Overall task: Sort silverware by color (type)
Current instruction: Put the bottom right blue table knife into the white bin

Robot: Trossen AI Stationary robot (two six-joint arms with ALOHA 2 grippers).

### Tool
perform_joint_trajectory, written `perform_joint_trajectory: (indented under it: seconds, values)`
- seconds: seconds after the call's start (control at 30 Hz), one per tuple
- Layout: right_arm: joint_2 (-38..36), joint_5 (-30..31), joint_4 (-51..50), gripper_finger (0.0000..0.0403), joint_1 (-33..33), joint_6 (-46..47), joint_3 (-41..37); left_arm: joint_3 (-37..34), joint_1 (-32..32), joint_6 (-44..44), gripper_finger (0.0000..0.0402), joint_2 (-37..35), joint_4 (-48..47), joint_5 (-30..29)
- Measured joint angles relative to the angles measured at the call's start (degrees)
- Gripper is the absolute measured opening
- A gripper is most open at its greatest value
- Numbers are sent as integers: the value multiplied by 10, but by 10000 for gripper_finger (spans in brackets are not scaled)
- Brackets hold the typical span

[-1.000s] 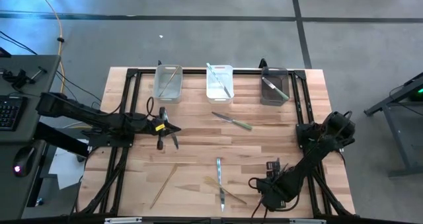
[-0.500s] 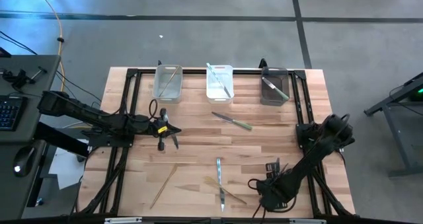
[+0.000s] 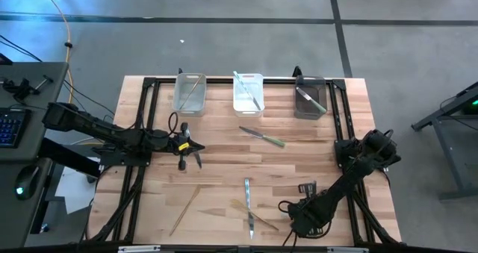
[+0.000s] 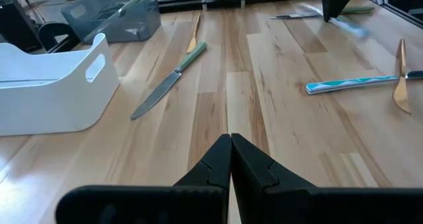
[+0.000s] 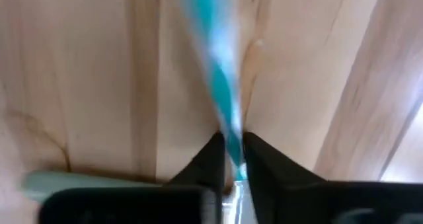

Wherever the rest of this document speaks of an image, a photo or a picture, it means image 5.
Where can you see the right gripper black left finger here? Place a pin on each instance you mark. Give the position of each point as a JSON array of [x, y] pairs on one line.
[[132, 207]]

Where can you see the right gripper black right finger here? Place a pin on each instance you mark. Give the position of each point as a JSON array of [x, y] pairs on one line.
[[330, 204]]

